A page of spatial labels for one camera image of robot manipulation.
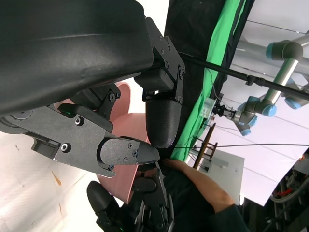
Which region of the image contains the person bare hand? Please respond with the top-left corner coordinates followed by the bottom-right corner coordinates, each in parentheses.
top-left (165, 158), bottom-right (191, 174)

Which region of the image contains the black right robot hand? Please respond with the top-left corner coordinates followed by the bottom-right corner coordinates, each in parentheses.
top-left (86, 161), bottom-right (176, 232)

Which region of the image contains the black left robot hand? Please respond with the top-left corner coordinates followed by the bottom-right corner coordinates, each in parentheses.
top-left (0, 0), bottom-right (186, 179)

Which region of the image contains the person bare forearm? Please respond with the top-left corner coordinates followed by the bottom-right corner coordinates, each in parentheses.
top-left (182, 163), bottom-right (236, 214)

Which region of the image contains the wooden chair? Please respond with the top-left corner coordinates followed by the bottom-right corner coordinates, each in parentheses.
top-left (192, 122), bottom-right (218, 170)

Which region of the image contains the white cabinet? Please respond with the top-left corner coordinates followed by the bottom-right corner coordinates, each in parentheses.
top-left (193, 147), bottom-right (245, 201)

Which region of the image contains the small labelled box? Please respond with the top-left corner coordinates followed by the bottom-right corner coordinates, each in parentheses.
top-left (201, 98), bottom-right (216, 119)

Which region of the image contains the person dark shirt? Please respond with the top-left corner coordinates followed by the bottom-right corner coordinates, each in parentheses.
top-left (161, 166), bottom-right (252, 232)

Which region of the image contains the small orange scrap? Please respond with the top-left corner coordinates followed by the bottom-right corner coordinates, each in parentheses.
top-left (51, 170), bottom-right (62, 186)

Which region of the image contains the black metal pole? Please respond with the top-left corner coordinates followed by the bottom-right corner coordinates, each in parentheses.
top-left (177, 51), bottom-right (309, 99)

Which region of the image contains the green backdrop cloth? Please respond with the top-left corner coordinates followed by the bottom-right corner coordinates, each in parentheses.
top-left (172, 0), bottom-right (254, 162)

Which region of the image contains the black backdrop curtain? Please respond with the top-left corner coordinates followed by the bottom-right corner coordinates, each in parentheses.
top-left (164, 0), bottom-right (230, 158)

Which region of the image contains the thin black cable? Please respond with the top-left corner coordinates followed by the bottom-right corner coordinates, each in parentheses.
top-left (173, 143), bottom-right (309, 149)

